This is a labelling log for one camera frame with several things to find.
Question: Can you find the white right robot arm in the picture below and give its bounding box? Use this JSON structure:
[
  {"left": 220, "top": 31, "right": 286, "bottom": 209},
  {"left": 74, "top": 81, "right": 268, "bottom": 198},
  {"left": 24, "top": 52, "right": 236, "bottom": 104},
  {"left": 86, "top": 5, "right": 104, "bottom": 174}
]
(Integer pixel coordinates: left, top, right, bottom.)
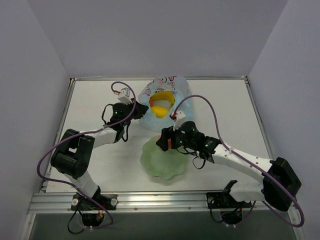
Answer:
[{"left": 156, "top": 121, "right": 302, "bottom": 212}]

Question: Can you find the green scalloped glass bowl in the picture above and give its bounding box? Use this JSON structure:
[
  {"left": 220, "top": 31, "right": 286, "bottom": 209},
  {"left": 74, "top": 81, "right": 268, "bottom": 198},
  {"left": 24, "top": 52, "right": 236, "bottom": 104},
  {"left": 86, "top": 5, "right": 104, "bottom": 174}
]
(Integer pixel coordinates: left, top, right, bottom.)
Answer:
[{"left": 140, "top": 135, "right": 189, "bottom": 186}]

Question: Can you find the light blue plastic bag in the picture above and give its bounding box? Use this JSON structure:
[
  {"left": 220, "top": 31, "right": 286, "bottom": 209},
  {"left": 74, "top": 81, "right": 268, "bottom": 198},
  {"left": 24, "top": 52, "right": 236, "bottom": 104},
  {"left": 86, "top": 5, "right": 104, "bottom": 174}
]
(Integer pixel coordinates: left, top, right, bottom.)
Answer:
[{"left": 138, "top": 76, "right": 194, "bottom": 132}]

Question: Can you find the aluminium front rail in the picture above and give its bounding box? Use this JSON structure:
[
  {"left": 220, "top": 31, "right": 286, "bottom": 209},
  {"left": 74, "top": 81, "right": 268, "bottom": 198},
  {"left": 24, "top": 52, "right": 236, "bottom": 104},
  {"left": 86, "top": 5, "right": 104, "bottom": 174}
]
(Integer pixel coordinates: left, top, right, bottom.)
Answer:
[{"left": 26, "top": 187, "right": 299, "bottom": 215}]

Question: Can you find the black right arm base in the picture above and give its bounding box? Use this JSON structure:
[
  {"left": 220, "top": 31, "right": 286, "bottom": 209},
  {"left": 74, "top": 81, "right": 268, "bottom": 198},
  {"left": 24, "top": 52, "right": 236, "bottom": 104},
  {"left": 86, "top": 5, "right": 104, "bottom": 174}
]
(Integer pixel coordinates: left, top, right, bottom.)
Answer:
[{"left": 206, "top": 180, "right": 254, "bottom": 228}]

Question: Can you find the yellow fake lemon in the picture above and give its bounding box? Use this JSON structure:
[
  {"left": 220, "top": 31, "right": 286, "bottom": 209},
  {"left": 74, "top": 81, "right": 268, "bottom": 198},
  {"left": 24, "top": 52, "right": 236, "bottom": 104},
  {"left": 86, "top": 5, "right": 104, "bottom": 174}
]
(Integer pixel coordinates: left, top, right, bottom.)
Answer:
[{"left": 151, "top": 106, "right": 169, "bottom": 119}]

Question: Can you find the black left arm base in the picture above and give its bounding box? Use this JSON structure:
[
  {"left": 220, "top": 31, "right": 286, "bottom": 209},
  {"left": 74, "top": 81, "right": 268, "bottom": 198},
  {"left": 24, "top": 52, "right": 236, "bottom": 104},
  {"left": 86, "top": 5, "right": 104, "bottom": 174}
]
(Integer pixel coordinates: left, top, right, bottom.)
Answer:
[{"left": 67, "top": 193, "right": 118, "bottom": 235}]

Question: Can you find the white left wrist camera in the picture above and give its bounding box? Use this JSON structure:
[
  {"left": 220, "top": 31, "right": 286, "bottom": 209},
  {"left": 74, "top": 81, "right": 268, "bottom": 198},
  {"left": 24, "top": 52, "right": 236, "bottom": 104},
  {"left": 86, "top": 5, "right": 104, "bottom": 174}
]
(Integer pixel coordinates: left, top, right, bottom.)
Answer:
[{"left": 117, "top": 87, "right": 132, "bottom": 105}]

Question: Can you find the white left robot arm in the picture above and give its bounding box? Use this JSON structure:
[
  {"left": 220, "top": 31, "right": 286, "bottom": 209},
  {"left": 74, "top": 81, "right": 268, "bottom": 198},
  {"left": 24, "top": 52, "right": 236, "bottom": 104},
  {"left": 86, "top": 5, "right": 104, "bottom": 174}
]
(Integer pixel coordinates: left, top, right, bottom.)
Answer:
[{"left": 50, "top": 102, "right": 149, "bottom": 210}]

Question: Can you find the yellow fake banana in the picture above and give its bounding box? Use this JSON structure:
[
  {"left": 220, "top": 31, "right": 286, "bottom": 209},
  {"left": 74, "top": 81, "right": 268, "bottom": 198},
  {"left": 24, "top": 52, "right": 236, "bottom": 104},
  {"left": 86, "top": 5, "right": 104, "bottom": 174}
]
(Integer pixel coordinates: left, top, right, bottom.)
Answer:
[{"left": 149, "top": 91, "right": 176, "bottom": 110}]

